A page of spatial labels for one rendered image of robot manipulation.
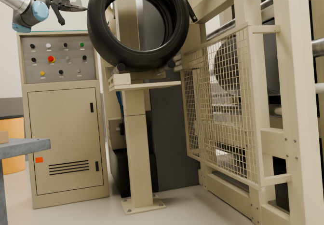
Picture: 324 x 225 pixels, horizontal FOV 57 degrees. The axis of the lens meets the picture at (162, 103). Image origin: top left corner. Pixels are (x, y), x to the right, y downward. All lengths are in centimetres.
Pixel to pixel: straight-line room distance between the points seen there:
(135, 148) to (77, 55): 86
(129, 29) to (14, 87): 281
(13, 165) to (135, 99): 225
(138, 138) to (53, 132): 66
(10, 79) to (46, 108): 229
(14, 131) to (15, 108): 74
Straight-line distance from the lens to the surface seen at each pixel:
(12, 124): 384
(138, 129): 198
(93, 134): 230
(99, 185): 237
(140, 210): 203
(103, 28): 162
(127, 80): 159
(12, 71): 458
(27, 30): 170
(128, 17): 204
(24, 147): 117
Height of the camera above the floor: 72
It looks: 1 degrees down
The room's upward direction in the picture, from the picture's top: 5 degrees counter-clockwise
